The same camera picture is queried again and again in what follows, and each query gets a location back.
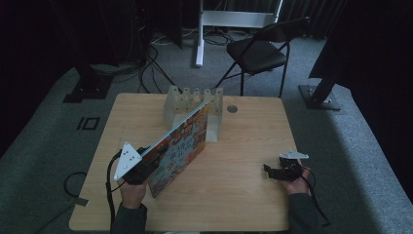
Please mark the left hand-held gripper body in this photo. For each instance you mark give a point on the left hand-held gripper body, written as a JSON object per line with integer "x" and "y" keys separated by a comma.
{"x": 130, "y": 159}

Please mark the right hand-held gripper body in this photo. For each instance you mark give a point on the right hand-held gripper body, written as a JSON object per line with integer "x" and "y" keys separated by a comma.
{"x": 290, "y": 165}

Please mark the colourful cartoon picture book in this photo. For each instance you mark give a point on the colourful cartoon picture book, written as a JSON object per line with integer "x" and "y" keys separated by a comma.
{"x": 181, "y": 146}

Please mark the translucent white book rack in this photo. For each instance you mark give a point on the translucent white book rack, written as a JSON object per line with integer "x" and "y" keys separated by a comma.
{"x": 177, "y": 104}

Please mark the person's right hand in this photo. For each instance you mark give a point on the person's right hand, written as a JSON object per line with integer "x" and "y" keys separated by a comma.
{"x": 298, "y": 185}

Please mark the person's left hand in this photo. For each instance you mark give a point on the person's left hand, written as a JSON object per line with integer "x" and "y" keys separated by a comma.
{"x": 133, "y": 193}

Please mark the grey round table grommet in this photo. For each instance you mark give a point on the grey round table grommet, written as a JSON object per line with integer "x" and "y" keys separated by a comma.
{"x": 232, "y": 109}

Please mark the black stand with flat base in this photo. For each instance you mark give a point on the black stand with flat base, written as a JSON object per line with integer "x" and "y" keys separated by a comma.
{"x": 87, "y": 87}

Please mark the black stand with square base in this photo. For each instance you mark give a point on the black stand with square base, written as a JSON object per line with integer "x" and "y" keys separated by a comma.
{"x": 321, "y": 87}

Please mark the black folding chair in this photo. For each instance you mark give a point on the black folding chair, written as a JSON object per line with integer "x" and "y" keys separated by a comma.
{"x": 259, "y": 53}

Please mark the white metal stand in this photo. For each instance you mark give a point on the white metal stand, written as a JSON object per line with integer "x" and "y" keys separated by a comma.
{"x": 227, "y": 19}

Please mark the dark curtain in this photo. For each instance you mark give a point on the dark curtain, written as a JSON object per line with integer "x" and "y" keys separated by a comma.
{"x": 311, "y": 16}

